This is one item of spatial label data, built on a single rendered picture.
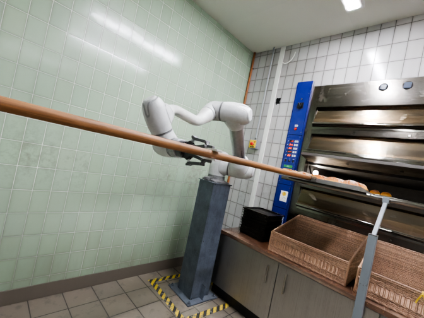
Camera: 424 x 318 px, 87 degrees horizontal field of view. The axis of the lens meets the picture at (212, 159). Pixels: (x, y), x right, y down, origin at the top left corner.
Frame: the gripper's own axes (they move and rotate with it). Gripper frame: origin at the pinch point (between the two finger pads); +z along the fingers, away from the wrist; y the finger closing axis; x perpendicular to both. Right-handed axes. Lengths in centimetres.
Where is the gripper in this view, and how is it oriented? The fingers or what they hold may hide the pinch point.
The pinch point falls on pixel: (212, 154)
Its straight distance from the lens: 86.6
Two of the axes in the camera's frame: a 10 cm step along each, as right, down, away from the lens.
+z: 6.8, 1.4, -7.2
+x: -7.1, -1.5, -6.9
